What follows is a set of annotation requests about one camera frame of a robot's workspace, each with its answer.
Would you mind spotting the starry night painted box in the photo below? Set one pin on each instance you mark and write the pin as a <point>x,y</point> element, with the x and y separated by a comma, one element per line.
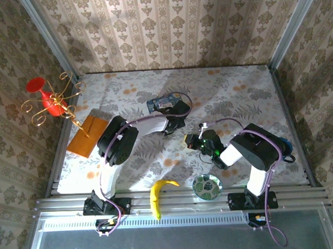
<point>155,104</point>

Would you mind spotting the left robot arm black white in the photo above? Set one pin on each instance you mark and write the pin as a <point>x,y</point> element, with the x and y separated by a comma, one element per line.
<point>118,142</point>

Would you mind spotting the floral table cloth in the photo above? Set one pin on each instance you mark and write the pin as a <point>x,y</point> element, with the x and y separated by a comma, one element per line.
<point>168,168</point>

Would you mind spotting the green leaf print bowl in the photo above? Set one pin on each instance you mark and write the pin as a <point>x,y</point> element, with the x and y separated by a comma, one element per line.
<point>207,186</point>

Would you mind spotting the yellow banana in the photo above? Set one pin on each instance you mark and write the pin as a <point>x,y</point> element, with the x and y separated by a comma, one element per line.
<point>154,201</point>

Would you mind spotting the blue mug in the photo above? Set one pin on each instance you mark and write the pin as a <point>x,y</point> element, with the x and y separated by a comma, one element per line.
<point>287,146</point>

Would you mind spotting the grey metal panel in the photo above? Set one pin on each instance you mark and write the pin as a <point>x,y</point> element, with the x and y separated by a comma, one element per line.
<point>173,241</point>

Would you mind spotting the red vase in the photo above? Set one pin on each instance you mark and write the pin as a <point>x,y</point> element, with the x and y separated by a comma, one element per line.
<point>35,85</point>

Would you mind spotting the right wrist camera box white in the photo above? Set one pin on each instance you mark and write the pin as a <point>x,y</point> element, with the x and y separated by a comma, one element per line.
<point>202,128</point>

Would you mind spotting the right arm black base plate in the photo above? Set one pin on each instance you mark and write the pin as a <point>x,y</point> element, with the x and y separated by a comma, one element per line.
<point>235,202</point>

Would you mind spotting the aluminium side rail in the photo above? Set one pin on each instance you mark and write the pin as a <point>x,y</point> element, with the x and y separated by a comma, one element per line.
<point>285,98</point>
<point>56,166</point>

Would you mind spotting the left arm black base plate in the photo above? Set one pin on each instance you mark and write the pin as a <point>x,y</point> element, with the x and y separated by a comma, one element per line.
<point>123,206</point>

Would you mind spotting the aluminium frame post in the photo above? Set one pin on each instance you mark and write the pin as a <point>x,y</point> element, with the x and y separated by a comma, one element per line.
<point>292,30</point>
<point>49,38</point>

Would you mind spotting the aluminium frame rail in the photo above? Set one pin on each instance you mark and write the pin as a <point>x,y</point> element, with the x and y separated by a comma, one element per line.
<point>62,204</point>

